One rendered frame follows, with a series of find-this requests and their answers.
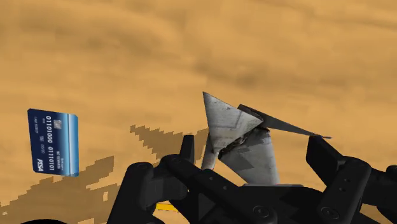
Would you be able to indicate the yellow flat thing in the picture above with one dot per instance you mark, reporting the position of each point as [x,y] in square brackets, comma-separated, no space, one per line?
[167,207]

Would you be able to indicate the blue bank card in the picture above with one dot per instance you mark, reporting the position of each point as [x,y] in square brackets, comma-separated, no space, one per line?
[52,142]

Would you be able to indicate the black round thing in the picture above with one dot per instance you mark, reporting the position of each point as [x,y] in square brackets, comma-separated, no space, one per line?
[43,221]

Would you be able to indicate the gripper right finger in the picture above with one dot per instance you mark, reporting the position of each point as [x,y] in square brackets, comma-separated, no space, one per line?
[344,186]

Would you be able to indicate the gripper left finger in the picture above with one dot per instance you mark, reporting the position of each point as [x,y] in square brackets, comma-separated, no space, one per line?
[173,183]

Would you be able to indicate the grey crumpled paper piece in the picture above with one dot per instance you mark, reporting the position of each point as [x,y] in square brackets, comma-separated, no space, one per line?
[231,124]

